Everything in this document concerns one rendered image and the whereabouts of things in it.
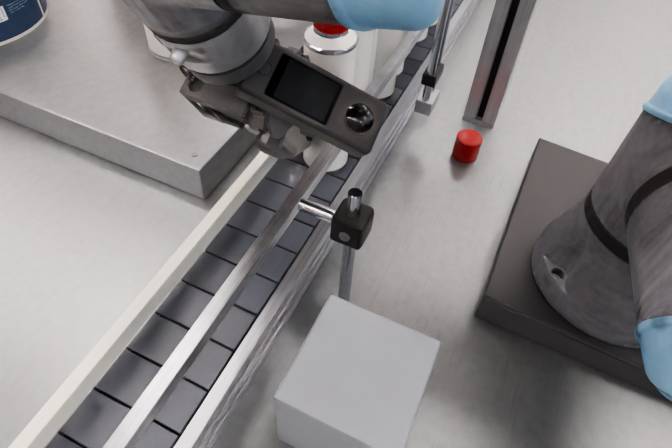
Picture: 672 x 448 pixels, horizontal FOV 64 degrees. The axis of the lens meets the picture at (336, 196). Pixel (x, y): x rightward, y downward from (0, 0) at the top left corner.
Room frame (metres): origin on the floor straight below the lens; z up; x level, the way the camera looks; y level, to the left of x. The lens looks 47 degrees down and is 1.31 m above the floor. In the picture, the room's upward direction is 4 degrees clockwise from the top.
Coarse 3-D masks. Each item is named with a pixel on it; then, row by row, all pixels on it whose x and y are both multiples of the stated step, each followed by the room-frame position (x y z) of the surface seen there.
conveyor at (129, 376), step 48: (288, 192) 0.40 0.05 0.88; (336, 192) 0.40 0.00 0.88; (240, 240) 0.33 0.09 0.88; (288, 240) 0.33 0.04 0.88; (192, 288) 0.27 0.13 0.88; (144, 336) 0.22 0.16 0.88; (240, 336) 0.22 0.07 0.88; (144, 384) 0.17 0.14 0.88; (192, 384) 0.18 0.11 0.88; (96, 432) 0.13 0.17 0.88
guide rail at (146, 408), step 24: (408, 48) 0.57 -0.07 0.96; (384, 72) 0.52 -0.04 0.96; (312, 168) 0.35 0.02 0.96; (288, 216) 0.29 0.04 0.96; (264, 240) 0.27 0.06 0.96; (240, 264) 0.24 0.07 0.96; (240, 288) 0.22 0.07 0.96; (216, 312) 0.20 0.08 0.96; (192, 336) 0.18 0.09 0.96; (168, 360) 0.16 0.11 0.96; (192, 360) 0.16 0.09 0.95; (168, 384) 0.14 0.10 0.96; (144, 408) 0.12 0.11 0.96; (120, 432) 0.11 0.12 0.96; (144, 432) 0.11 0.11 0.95
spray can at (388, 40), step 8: (384, 32) 0.57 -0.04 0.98; (392, 32) 0.57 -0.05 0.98; (400, 32) 0.58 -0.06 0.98; (384, 40) 0.57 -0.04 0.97; (392, 40) 0.57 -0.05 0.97; (400, 40) 0.58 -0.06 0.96; (384, 48) 0.57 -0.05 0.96; (392, 48) 0.57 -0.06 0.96; (376, 56) 0.57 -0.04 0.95; (384, 56) 0.57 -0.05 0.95; (376, 64) 0.57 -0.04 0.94; (384, 64) 0.57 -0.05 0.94; (376, 72) 0.57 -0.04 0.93; (392, 80) 0.58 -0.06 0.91; (384, 88) 0.57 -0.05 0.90; (392, 88) 0.58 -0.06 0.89; (384, 96) 0.57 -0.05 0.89
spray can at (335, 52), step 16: (304, 32) 0.46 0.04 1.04; (320, 32) 0.44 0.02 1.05; (336, 32) 0.44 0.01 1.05; (352, 32) 0.45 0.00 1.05; (304, 48) 0.44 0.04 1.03; (320, 48) 0.43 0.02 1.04; (336, 48) 0.43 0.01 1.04; (352, 48) 0.44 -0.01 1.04; (320, 64) 0.43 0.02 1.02; (336, 64) 0.43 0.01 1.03; (352, 64) 0.44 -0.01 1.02; (352, 80) 0.44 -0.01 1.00; (320, 144) 0.43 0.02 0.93; (304, 160) 0.44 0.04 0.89; (336, 160) 0.43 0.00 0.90
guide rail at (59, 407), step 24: (264, 168) 0.40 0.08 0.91; (240, 192) 0.36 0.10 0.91; (216, 216) 0.33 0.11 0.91; (192, 240) 0.30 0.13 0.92; (168, 264) 0.27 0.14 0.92; (144, 288) 0.24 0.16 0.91; (168, 288) 0.25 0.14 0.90; (144, 312) 0.22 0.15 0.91; (120, 336) 0.20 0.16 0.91; (96, 360) 0.17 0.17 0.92; (72, 384) 0.16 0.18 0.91; (48, 408) 0.14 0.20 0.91; (72, 408) 0.14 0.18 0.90; (24, 432) 0.12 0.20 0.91; (48, 432) 0.12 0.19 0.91
